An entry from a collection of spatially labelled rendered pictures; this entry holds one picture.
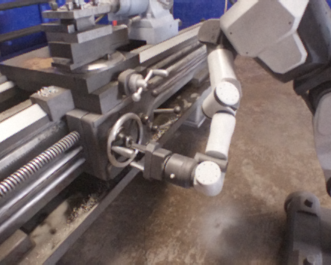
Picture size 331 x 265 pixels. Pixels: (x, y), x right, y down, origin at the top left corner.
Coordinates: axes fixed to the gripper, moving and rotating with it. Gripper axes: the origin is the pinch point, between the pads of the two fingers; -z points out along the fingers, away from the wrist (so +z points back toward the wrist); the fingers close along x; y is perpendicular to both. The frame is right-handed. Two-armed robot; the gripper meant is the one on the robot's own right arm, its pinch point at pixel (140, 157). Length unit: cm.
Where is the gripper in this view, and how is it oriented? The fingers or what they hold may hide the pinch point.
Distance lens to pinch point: 78.8
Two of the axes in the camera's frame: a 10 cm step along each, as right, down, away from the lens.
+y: -4.6, 2.5, -8.5
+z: 8.8, 2.4, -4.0
